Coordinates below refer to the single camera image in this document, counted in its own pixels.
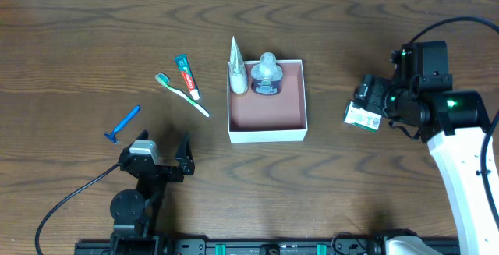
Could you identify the green white soap packet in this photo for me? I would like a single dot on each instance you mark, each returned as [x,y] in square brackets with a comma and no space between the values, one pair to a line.
[361,118]

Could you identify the white box, pink inside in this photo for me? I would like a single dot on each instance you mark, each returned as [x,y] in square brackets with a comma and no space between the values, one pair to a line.
[254,118]

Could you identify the blue disposable razor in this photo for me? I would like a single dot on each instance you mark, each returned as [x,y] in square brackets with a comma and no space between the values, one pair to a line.
[112,135]

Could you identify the white cream tube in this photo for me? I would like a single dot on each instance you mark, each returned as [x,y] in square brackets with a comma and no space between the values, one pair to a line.
[238,78]

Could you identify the dark blue clear bottle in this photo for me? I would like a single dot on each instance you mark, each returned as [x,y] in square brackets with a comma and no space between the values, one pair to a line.
[267,76]

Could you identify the red green toothpaste tube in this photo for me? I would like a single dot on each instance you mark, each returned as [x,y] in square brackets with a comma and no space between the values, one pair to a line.
[184,67]

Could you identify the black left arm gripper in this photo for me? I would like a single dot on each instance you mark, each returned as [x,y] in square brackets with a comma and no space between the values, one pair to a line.
[164,170]

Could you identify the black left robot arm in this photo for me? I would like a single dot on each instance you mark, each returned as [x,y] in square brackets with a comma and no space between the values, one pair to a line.
[135,211]

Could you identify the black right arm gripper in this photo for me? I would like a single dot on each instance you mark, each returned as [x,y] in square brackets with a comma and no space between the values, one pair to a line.
[369,96]

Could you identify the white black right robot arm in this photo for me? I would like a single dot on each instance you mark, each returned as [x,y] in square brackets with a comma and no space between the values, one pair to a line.
[456,128]

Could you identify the green white toothbrush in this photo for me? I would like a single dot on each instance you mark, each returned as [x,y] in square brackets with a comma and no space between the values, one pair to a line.
[164,80]

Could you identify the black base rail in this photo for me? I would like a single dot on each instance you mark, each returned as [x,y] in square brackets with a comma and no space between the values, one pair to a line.
[343,243]

